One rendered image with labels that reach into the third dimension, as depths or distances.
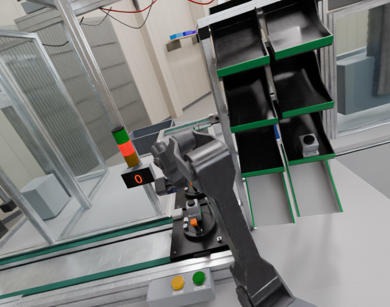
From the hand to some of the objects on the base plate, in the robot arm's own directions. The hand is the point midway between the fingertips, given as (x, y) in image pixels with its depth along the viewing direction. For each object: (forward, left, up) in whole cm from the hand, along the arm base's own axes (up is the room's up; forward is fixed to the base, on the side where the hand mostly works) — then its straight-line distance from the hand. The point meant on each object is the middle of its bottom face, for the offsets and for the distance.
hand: (184, 184), depth 80 cm
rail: (-29, +13, -31) cm, 44 cm away
